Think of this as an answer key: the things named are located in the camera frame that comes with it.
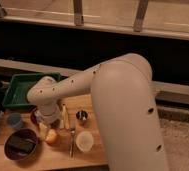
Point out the dark cloth in bowl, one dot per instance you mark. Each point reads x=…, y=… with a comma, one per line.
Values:
x=20, y=144

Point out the white cup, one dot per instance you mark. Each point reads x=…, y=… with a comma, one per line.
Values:
x=84, y=141

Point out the red yellow apple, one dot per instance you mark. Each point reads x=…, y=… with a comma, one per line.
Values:
x=51, y=137

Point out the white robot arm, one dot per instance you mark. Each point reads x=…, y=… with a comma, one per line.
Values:
x=125, y=108

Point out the blue plastic cup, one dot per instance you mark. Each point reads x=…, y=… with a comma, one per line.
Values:
x=15, y=121

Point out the silver fork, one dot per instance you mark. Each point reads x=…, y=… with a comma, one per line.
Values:
x=72, y=140

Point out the red bowl with white cloth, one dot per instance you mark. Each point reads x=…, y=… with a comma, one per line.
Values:
x=33, y=117

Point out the peeled banana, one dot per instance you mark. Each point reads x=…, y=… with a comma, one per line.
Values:
x=64, y=120

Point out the small metal cup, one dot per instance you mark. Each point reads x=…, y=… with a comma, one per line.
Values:
x=82, y=117

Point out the green plastic tray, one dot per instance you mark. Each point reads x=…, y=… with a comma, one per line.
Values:
x=16, y=95

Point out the dark purple bowl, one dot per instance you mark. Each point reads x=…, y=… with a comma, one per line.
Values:
x=14, y=155

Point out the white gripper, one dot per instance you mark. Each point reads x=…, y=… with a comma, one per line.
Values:
x=46, y=122

